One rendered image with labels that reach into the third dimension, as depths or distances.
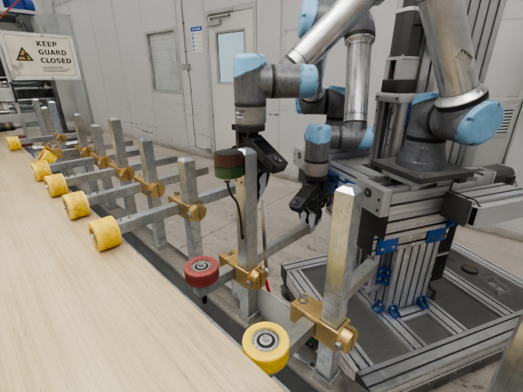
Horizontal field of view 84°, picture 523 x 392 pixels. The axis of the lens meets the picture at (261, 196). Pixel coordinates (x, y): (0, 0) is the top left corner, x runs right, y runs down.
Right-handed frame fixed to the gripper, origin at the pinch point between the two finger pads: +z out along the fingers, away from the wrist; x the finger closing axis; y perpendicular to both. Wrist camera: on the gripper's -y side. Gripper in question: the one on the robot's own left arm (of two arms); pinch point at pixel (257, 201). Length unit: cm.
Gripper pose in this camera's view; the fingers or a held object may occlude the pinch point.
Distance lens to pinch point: 77.1
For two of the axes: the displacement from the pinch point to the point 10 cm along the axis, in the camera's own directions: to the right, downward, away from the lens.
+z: 0.0, 9.2, 3.9
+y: -7.1, -2.7, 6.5
